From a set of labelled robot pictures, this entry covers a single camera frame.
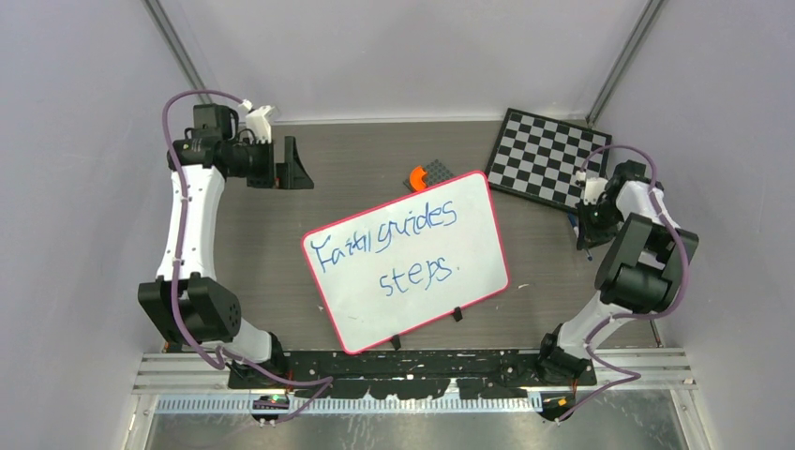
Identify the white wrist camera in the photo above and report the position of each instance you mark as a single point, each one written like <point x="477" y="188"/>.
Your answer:
<point x="259" y="120"/>
<point x="592" y="188"/>

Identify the grey lego baseplate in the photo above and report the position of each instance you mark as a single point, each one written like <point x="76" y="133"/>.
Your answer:
<point x="437" y="173"/>

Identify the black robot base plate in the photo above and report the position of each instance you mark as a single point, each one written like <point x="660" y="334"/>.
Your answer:
<point x="476" y="374"/>

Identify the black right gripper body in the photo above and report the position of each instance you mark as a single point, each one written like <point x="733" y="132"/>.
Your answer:
<point x="600" y="221"/>

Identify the pink-framed whiteboard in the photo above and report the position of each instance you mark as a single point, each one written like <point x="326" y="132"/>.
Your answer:
<point x="396" y="267"/>

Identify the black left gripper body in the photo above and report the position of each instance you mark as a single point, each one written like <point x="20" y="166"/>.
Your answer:
<point x="261" y="165"/>

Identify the black and white chessboard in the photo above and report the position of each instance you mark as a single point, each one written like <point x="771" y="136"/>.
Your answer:
<point x="536" y="158"/>

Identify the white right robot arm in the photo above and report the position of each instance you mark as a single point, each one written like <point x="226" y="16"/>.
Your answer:
<point x="639" y="276"/>

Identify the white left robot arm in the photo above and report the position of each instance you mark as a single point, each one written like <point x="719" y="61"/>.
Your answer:
<point x="185" y="301"/>

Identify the white marker pen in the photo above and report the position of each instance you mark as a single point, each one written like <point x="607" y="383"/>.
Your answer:
<point x="574" y="224"/>

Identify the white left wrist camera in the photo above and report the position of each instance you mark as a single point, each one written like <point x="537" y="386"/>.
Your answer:
<point x="259" y="120"/>

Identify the aluminium frame rail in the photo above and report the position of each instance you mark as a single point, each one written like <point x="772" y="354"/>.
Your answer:
<point x="185" y="384"/>

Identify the orange curved block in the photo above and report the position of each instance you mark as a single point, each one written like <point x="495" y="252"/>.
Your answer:
<point x="416" y="179"/>

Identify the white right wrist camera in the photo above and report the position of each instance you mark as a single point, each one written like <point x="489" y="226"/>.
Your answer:
<point x="592" y="188"/>

